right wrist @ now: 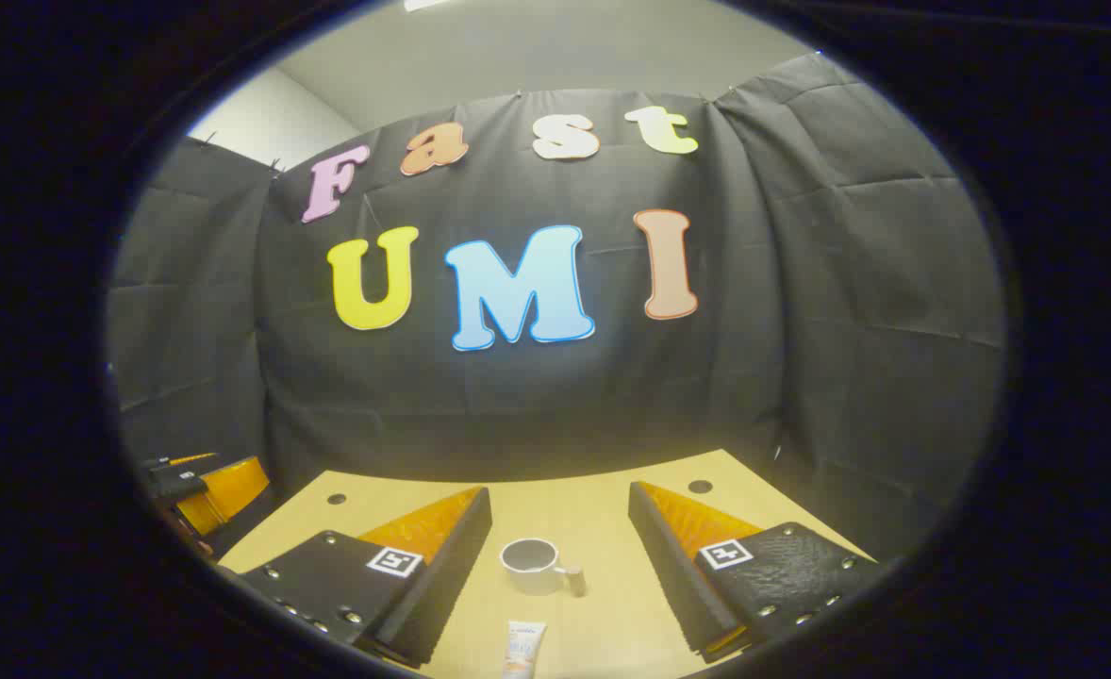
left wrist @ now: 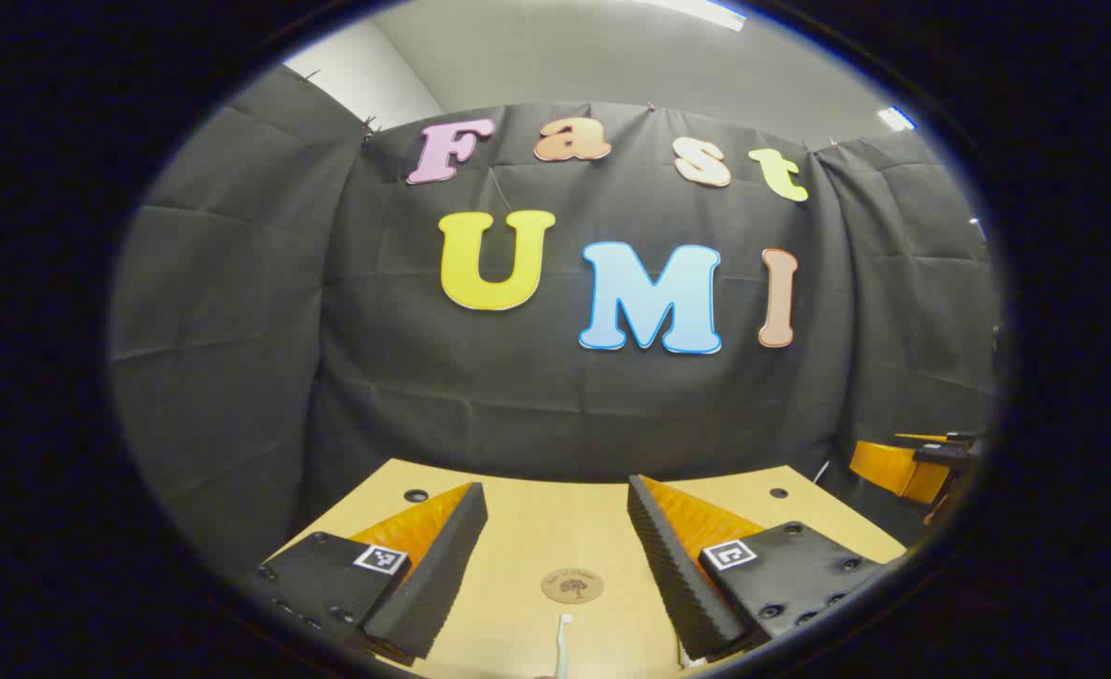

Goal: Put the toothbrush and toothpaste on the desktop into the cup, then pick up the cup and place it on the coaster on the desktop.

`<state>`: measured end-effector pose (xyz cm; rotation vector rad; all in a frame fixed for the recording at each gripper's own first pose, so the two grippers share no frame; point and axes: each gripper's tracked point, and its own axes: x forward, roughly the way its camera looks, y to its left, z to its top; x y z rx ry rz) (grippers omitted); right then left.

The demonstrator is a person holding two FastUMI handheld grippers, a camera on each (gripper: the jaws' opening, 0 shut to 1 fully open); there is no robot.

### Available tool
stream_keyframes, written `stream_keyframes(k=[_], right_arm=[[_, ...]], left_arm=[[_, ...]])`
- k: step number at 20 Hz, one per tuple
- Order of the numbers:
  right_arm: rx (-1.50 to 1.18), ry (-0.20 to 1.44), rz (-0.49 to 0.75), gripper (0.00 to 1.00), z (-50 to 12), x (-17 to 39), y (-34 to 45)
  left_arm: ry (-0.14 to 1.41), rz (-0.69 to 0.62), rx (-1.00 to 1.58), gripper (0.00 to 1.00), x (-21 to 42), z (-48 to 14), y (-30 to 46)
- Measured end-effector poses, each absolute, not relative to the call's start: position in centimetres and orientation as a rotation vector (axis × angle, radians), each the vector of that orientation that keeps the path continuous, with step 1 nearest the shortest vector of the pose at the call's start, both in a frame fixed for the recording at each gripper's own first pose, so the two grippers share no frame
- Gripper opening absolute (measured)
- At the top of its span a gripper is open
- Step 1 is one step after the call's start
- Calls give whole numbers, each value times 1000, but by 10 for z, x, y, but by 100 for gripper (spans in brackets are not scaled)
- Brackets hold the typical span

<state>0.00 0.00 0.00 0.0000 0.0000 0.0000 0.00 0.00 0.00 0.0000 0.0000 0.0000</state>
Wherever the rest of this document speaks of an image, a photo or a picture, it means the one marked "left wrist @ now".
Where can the ceiling light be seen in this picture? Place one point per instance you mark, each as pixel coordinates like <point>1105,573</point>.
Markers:
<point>896,119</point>
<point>697,11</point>

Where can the light wooden desktop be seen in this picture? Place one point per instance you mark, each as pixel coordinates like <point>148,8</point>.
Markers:
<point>555,528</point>

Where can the black backdrop cloth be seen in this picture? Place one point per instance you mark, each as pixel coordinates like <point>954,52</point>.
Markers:
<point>565,405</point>

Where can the white toothbrush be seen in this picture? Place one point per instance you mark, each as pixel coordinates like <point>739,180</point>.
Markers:
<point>563,643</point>

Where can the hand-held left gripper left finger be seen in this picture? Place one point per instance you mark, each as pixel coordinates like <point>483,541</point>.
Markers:
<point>428,585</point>

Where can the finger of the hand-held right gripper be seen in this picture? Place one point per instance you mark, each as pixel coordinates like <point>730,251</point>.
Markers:
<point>886,469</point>

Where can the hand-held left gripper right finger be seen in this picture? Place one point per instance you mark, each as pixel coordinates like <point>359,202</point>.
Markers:
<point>673,575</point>

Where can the round wooden coaster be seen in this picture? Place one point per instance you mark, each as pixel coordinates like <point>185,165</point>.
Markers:
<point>572,585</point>

